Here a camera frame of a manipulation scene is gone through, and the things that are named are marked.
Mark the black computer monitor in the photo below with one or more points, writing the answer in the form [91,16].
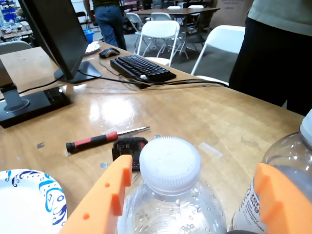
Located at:
[58,31]

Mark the clear water bottle white cap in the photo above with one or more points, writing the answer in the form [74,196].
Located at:
[170,165]

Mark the white paper plate blue pattern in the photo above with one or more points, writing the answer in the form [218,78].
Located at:
[22,207]

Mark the clear tape strip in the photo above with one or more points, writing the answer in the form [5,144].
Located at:
[209,149]

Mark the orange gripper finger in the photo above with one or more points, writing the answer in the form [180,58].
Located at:
[102,202]
[285,202]

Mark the red black screwdriver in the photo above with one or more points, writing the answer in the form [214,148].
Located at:
[95,140]

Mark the white crumpled paper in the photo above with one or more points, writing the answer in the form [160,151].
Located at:
[92,47]

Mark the blue plastic bin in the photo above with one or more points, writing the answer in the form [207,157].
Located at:
[89,36]

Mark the large cardboard box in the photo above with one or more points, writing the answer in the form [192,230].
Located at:
[231,12]

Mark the vitaminwater zero sugar bottle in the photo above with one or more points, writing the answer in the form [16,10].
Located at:
[287,156]

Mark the white folding chair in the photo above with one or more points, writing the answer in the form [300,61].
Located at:
[158,30]
[12,46]
[226,39]
[161,16]

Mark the silver round metal disc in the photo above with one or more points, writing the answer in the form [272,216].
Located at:
[104,165]

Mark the person grey shirt black trousers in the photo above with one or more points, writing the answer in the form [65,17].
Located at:
[273,56]

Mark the black power adapter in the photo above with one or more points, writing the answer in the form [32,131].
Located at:
[126,146]

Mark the brown background table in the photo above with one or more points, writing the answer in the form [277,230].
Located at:
[175,11]

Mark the person in blue jeans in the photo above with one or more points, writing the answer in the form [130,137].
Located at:
[109,22]

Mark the black computer mouse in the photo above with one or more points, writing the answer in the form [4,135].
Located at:
[108,52]

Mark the black keyboard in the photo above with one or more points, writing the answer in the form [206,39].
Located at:
[143,67]

